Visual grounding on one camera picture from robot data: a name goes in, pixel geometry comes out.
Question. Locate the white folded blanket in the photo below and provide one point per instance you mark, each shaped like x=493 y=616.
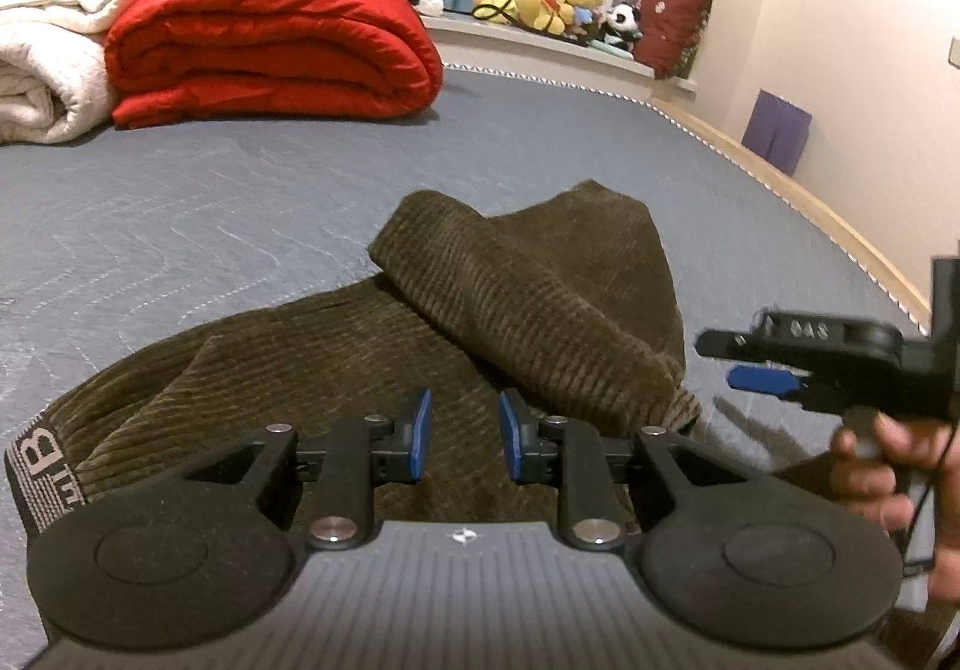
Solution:
x=52 y=24

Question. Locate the maroon cushion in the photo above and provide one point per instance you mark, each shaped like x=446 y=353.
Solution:
x=671 y=24

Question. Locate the pile of plush toys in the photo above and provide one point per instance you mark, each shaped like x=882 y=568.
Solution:
x=559 y=2

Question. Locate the white window ledge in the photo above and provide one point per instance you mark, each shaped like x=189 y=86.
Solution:
x=525 y=51

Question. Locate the grey-blue bed mat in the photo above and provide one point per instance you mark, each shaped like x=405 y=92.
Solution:
x=225 y=227

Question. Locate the purple box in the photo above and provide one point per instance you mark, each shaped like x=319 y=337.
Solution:
x=776 y=130

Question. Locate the wall switch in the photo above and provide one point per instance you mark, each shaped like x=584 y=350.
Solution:
x=955 y=51

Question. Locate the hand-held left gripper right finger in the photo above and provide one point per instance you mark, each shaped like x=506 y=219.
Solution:
x=513 y=437

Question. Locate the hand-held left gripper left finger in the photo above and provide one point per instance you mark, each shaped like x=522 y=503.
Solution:
x=418 y=436

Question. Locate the person's right hand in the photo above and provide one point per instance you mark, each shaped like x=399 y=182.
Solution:
x=892 y=460

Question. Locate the red folded comforter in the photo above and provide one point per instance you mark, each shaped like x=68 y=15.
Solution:
x=270 y=39

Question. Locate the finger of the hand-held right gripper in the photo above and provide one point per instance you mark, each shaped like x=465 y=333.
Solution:
x=731 y=343
x=761 y=380

